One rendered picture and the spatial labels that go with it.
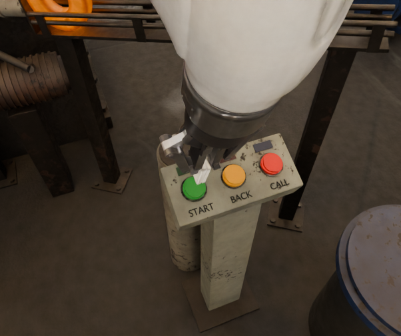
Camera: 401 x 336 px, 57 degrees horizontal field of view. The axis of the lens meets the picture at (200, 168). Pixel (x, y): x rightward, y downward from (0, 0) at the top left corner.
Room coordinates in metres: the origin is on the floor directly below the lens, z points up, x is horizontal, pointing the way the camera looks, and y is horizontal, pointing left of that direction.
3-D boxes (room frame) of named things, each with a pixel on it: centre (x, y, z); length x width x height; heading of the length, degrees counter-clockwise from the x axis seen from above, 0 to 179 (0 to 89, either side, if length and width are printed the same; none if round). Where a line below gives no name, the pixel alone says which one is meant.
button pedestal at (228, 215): (0.40, -0.06, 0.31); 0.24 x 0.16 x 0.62; 111
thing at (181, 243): (0.53, 0.04, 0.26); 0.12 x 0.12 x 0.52
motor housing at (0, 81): (0.83, 0.48, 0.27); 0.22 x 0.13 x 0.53; 111
